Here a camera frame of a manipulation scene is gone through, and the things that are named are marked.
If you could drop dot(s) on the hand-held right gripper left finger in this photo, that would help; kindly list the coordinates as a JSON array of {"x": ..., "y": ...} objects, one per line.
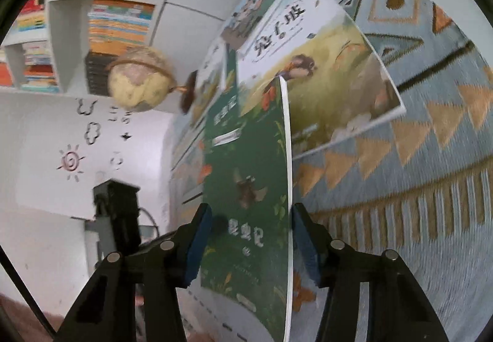
[{"x": 200, "y": 242}]

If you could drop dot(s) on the white picture book black title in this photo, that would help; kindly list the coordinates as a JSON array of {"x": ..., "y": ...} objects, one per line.
[{"x": 327, "y": 68}]

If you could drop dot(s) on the beige globe on wooden stand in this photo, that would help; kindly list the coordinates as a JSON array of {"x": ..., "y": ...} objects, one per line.
[{"x": 134, "y": 80}]

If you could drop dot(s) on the orange red shelved book row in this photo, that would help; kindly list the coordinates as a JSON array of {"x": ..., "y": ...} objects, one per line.
[{"x": 5, "y": 72}]

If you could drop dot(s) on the black doodle wall decal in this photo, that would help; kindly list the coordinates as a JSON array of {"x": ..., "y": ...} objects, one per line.
[{"x": 70, "y": 162}]

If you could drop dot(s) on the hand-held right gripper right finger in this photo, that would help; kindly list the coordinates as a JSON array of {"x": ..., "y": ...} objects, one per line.
[{"x": 306, "y": 245}]

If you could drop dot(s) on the patterned woven table runner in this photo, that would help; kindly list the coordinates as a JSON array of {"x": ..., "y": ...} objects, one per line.
[{"x": 423, "y": 153}]

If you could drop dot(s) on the small white picture book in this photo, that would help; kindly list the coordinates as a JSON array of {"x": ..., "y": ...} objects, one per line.
[{"x": 210, "y": 84}]

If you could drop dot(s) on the colourful shelved book row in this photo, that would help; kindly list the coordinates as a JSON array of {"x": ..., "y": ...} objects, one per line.
[{"x": 38, "y": 68}]

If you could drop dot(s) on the white bookshelf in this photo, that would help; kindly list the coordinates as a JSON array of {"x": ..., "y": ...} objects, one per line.
[{"x": 69, "y": 57}]

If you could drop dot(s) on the red yellow shelved book row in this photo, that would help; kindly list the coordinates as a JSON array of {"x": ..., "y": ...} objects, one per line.
[{"x": 34, "y": 14}]

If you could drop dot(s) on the green book beetle cover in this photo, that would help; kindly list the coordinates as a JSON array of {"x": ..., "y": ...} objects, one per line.
[{"x": 246, "y": 172}]

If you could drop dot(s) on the black shelved book row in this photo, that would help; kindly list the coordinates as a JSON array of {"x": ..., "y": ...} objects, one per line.
[{"x": 96, "y": 72}]

